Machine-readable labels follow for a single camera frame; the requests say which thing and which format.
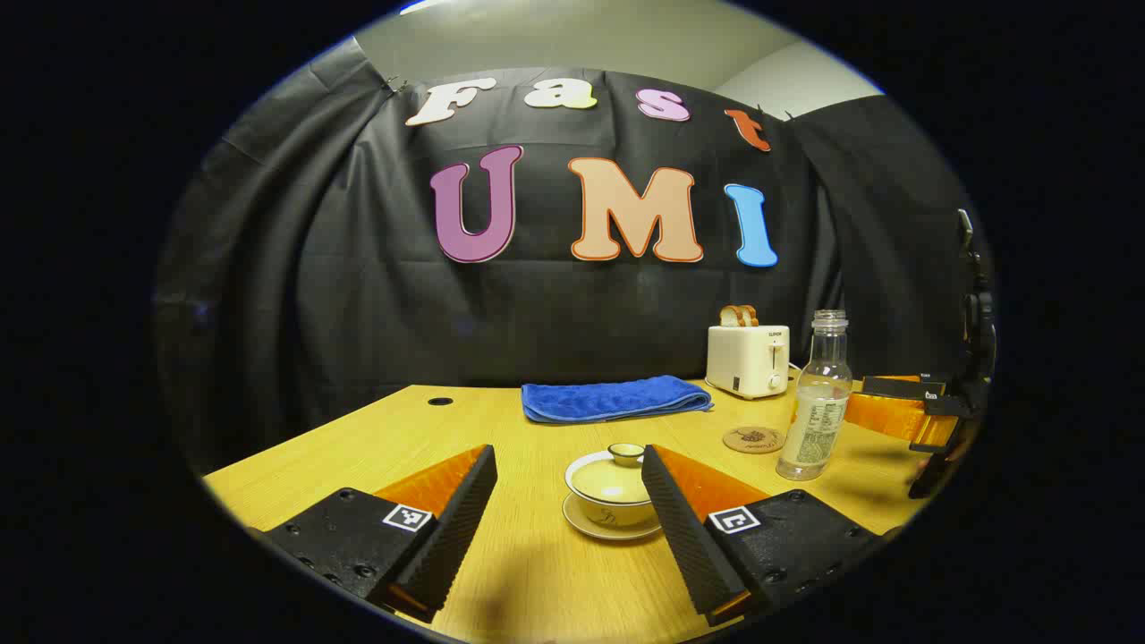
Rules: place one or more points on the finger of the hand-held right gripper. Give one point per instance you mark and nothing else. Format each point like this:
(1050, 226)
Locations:
(899, 387)
(894, 419)

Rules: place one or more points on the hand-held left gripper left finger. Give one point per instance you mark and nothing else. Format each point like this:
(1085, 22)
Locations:
(447, 537)

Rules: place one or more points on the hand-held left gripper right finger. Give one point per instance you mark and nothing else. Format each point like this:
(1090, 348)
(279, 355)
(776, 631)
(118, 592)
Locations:
(689, 537)

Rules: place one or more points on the cream teacup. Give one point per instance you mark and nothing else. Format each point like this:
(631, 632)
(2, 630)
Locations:
(617, 516)

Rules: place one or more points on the clear plastic water bottle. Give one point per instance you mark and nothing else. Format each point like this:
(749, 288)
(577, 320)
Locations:
(814, 429)

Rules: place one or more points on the round cork coaster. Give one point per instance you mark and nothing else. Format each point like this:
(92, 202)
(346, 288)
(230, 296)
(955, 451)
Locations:
(751, 440)

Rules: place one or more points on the cream saucer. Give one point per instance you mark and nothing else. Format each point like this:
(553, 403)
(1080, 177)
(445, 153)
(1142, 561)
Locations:
(595, 529)

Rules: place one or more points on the white toaster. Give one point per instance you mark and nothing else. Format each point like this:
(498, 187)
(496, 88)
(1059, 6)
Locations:
(747, 362)

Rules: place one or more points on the folded blue towel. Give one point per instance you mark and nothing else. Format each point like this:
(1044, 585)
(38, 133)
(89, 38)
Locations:
(617, 398)

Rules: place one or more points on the toast bread slice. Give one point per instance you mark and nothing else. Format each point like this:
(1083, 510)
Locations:
(750, 315)
(730, 317)

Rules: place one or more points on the black backdrop cloth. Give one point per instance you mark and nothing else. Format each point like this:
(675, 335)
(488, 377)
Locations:
(358, 313)

